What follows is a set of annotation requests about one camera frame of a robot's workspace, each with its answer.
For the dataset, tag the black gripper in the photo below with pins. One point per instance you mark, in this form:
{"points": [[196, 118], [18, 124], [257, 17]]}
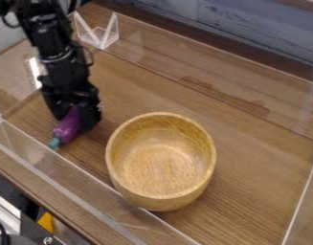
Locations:
{"points": [[66, 88]]}

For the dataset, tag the purple toy eggplant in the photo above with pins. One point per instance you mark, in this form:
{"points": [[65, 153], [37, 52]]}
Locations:
{"points": [[65, 129]]}

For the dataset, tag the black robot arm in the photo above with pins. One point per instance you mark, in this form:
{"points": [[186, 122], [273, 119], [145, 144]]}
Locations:
{"points": [[46, 28]]}

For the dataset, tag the brown wooden bowl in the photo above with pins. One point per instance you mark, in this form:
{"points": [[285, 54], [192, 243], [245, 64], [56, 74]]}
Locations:
{"points": [[160, 158]]}

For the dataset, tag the yellow label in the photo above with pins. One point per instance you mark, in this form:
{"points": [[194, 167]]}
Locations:
{"points": [[45, 222]]}

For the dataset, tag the grey metal base with bolt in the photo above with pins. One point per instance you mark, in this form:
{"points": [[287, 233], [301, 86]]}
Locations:
{"points": [[18, 230]]}

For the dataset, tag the clear acrylic corner bracket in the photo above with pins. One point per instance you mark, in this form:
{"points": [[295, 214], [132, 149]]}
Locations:
{"points": [[97, 37]]}

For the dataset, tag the clear acrylic tray wall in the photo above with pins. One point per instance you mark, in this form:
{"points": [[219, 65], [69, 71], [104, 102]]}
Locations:
{"points": [[253, 102]]}

